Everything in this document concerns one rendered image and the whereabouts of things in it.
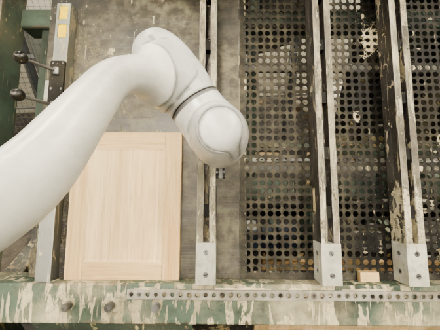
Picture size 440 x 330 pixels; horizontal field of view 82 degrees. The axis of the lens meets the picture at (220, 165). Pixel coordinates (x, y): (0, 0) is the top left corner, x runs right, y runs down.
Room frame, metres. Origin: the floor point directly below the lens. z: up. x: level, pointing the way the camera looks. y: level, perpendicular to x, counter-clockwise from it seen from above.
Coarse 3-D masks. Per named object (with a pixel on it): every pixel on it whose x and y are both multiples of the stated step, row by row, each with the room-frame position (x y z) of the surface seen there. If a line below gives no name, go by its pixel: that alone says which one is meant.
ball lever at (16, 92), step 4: (16, 88) 0.77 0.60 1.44; (12, 92) 0.75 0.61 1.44; (16, 92) 0.75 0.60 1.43; (20, 92) 0.76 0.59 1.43; (24, 92) 0.78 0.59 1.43; (12, 96) 0.75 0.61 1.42; (16, 96) 0.75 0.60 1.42; (20, 96) 0.76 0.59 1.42; (24, 96) 0.77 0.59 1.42; (28, 96) 0.79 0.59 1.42; (16, 100) 0.75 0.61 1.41; (20, 100) 0.76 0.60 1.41; (32, 100) 0.79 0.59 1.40; (36, 100) 0.80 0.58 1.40; (40, 100) 0.81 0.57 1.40; (48, 104) 0.83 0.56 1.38
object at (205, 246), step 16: (208, 0) 1.05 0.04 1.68; (208, 16) 1.04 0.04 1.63; (208, 32) 1.01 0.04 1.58; (208, 48) 0.94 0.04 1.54; (208, 64) 0.94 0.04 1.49; (208, 176) 0.71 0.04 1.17; (208, 192) 0.68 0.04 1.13; (208, 208) 0.63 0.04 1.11; (208, 224) 0.62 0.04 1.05; (208, 240) 0.59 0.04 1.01; (208, 256) 0.54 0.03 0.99; (208, 272) 0.51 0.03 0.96
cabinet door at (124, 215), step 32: (96, 160) 0.76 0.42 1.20; (128, 160) 0.76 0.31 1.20; (160, 160) 0.76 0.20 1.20; (96, 192) 0.70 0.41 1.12; (128, 192) 0.70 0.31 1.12; (160, 192) 0.70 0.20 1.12; (96, 224) 0.64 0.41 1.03; (128, 224) 0.64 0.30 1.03; (160, 224) 0.64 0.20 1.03; (96, 256) 0.58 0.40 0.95; (128, 256) 0.58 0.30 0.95; (160, 256) 0.58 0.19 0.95
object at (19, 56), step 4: (16, 52) 0.83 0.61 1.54; (20, 52) 0.83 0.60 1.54; (24, 52) 0.84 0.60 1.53; (16, 56) 0.82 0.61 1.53; (20, 56) 0.82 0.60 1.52; (24, 56) 0.83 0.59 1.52; (16, 60) 0.82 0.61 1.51; (20, 60) 0.82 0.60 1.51; (24, 60) 0.83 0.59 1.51; (28, 60) 0.85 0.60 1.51; (32, 60) 0.86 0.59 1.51; (36, 64) 0.87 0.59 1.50; (40, 64) 0.87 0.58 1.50; (48, 68) 0.89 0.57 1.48; (52, 68) 0.90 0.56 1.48; (56, 68) 0.91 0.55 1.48; (56, 72) 0.90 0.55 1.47
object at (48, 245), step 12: (72, 12) 1.06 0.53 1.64; (72, 24) 1.04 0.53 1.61; (72, 36) 1.02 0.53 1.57; (60, 48) 0.97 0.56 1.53; (72, 48) 1.00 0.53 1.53; (72, 60) 0.98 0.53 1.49; (72, 72) 0.96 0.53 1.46; (60, 204) 0.68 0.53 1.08; (48, 216) 0.63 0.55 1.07; (60, 216) 0.66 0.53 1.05; (48, 228) 0.61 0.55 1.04; (60, 228) 0.64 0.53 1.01; (48, 240) 0.59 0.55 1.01; (60, 240) 0.62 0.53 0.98; (48, 252) 0.57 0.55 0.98; (36, 264) 0.55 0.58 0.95; (48, 264) 0.55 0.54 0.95; (36, 276) 0.53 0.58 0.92; (48, 276) 0.53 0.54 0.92
